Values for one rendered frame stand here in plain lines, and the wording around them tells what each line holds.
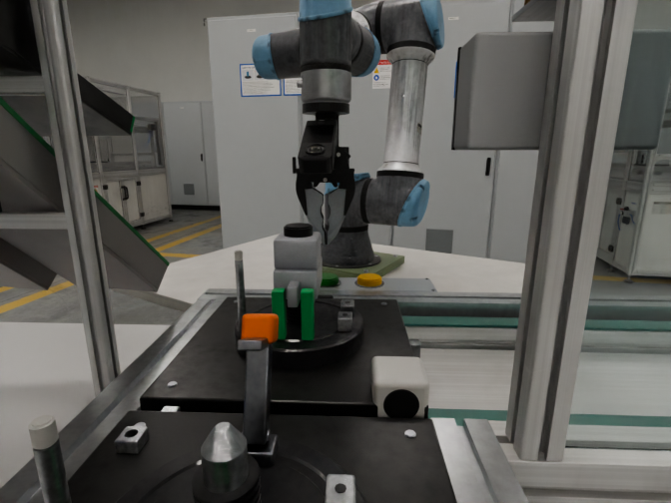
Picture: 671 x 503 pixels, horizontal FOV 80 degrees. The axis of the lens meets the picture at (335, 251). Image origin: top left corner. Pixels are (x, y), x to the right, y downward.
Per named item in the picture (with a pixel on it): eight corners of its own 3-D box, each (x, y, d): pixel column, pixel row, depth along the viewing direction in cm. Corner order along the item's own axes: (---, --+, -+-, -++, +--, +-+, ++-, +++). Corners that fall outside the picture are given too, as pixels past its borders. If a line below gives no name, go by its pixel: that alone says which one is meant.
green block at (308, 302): (303, 334, 40) (302, 287, 39) (315, 334, 40) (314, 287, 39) (301, 340, 39) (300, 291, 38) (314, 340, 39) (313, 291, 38)
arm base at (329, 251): (341, 250, 120) (341, 217, 117) (383, 257, 110) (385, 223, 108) (307, 259, 108) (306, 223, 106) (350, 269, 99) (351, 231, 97)
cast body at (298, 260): (284, 279, 46) (282, 220, 45) (322, 280, 46) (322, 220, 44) (269, 307, 38) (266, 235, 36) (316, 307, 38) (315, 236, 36)
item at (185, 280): (284, 240, 158) (284, 232, 157) (536, 274, 113) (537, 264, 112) (110, 290, 100) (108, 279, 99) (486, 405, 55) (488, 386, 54)
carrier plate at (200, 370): (227, 309, 57) (226, 295, 56) (396, 312, 56) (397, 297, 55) (141, 418, 34) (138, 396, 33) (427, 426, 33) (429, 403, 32)
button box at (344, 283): (308, 308, 70) (307, 274, 69) (428, 310, 70) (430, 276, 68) (303, 325, 64) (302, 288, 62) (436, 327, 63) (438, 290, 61)
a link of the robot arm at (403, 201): (373, 224, 109) (391, 14, 104) (428, 229, 103) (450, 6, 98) (357, 224, 98) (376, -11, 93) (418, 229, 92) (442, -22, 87)
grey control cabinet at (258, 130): (245, 261, 437) (232, 34, 382) (317, 264, 422) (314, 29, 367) (223, 275, 386) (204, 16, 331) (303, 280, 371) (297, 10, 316)
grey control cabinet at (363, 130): (304, 264, 424) (299, 30, 370) (392, 269, 407) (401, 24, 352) (288, 279, 373) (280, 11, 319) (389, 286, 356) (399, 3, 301)
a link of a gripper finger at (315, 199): (328, 238, 69) (328, 184, 66) (326, 246, 63) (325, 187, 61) (310, 238, 69) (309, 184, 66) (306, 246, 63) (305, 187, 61)
